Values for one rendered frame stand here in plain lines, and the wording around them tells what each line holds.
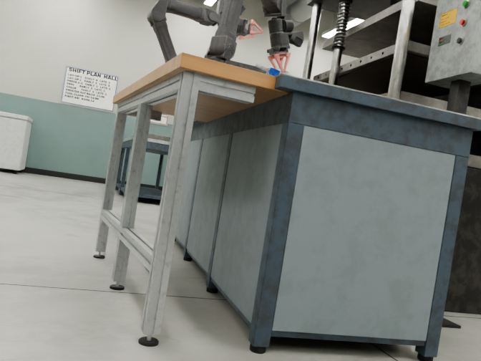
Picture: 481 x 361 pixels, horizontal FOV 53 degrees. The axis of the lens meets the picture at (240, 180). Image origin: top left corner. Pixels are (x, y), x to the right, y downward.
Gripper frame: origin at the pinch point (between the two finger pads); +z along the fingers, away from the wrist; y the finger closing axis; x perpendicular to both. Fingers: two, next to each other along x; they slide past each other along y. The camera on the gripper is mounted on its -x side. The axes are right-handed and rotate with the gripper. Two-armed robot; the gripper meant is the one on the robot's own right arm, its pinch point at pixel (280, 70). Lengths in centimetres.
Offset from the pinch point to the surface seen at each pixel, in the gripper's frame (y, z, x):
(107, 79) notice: 734, -41, 54
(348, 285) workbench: -61, 67, 10
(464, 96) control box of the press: -7, 22, -82
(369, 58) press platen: 59, -1, -76
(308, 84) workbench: -57, 6, 14
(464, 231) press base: 6, 89, -88
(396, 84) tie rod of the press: 18, 13, -64
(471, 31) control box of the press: -12, -5, -81
